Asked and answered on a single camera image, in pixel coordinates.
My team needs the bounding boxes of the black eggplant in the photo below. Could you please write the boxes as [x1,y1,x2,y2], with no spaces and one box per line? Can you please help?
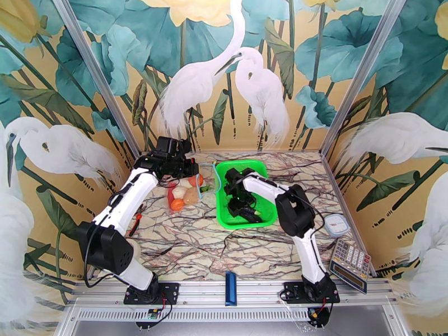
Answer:
[237,207,264,224]

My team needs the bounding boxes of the brown potato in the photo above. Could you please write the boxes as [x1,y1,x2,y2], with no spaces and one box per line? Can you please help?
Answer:
[183,188,202,206]

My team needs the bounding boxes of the clear zip-top bag blue zipper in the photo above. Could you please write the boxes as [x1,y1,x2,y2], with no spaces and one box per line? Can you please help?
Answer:
[166,162,221,216]

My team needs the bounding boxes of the green plastic basket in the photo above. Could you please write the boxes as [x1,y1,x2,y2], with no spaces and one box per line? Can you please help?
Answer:
[214,160,279,230]

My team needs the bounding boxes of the blue metal block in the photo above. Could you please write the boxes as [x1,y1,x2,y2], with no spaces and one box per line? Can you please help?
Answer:
[225,271,238,307]

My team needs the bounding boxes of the round white container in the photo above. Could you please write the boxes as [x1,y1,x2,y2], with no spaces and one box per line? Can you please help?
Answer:
[323,213,350,239]

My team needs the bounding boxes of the beige tape roll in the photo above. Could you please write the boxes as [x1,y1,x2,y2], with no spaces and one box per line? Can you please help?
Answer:
[127,239,143,263]

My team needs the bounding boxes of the grey desk calculator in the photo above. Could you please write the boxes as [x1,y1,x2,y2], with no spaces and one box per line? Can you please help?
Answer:
[329,239,372,295]

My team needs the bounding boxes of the black power connector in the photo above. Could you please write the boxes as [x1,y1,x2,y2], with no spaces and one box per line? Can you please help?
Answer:
[307,298,332,328]

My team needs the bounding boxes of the red handled pliers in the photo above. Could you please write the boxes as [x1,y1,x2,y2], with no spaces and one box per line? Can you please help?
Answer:
[128,203,148,238]

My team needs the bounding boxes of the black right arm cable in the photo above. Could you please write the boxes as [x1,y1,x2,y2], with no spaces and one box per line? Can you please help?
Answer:
[297,198,325,238]

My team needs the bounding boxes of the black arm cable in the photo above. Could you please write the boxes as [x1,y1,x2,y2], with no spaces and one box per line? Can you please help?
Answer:
[82,219,117,289]
[297,198,325,238]

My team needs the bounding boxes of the aluminium frame rail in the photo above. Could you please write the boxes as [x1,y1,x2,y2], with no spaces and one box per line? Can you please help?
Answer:
[66,278,400,309]

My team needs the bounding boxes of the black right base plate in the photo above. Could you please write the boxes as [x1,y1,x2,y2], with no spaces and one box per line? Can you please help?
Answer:
[282,281,340,305]

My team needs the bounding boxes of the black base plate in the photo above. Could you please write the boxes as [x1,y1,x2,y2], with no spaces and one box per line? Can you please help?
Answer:
[123,282,180,305]
[282,281,340,305]

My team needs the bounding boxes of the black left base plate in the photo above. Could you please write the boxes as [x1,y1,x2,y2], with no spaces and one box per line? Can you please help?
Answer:
[123,282,180,305]

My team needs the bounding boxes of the red black power cable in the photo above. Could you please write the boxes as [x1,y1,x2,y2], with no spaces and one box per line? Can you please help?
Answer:
[136,298,174,328]

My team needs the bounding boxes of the aluminium frame post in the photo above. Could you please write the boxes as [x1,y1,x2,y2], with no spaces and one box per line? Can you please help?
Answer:
[319,0,409,157]
[50,0,142,158]

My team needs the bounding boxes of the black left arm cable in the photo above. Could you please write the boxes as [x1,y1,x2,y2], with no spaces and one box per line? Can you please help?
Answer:
[82,219,117,289]

